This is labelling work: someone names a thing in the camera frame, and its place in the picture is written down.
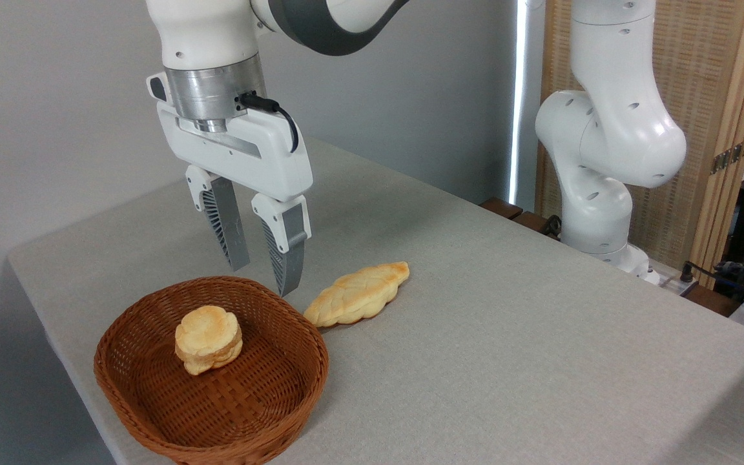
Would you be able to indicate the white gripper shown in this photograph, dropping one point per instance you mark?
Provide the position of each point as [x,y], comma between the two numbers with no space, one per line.
[262,158]

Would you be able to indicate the long braided bread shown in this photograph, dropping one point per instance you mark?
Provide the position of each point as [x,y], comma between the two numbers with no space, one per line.
[356,294]

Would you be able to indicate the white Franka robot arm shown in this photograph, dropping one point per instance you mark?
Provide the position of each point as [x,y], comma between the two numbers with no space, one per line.
[608,135]

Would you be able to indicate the round layered bread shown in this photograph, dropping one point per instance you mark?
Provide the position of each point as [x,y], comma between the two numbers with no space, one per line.
[209,339]

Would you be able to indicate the brown wicker basket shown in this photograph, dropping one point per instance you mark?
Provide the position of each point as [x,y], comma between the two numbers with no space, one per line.
[152,400]

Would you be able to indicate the dark wooden bench slat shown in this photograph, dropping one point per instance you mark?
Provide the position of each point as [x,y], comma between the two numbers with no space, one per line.
[501,208]
[711,300]

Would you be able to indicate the metal screen hinge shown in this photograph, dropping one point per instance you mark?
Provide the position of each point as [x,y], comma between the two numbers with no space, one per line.
[730,155]

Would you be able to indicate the woven wood-framed folding screen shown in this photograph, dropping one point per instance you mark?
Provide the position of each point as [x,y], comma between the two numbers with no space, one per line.
[714,77]

